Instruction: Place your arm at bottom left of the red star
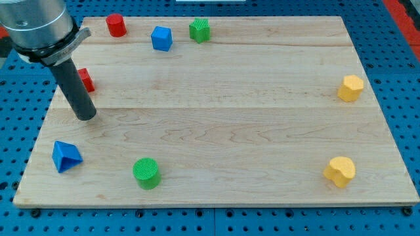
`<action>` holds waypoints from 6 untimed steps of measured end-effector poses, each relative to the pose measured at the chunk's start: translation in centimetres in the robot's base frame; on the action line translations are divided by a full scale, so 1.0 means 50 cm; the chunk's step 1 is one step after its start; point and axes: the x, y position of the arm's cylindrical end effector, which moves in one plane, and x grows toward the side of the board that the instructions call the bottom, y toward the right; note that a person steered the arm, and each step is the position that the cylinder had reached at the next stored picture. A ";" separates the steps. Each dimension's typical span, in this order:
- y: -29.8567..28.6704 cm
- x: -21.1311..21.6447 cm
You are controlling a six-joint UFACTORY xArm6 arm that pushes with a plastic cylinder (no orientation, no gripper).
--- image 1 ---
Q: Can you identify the green cylinder block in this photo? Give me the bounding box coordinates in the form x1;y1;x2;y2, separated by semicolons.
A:
133;157;161;190

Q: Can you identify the green star block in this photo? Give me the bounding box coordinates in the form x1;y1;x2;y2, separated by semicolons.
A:
189;18;211;43

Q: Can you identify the blue cube block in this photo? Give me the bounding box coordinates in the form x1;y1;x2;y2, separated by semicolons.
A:
151;26;173;52

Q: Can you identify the wooden board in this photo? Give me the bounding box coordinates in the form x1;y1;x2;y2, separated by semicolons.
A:
13;16;419;208

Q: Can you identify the red star block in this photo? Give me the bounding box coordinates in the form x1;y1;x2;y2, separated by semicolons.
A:
78;68;95;92

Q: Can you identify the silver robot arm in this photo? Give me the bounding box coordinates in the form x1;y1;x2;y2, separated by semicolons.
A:
1;0;91;66

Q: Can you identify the yellow heart block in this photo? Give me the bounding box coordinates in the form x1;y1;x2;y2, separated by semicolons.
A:
323;156;356;188

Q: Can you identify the blue triangle block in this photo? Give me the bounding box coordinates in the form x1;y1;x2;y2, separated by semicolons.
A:
52;141;83;173

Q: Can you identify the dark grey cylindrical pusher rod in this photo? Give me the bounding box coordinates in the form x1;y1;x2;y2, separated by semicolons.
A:
49;58;96;121

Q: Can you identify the red cylinder block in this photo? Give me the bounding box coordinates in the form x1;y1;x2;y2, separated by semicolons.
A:
106;13;127;37

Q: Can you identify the yellow hexagon block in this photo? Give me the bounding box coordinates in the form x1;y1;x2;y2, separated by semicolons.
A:
337;75;364;102

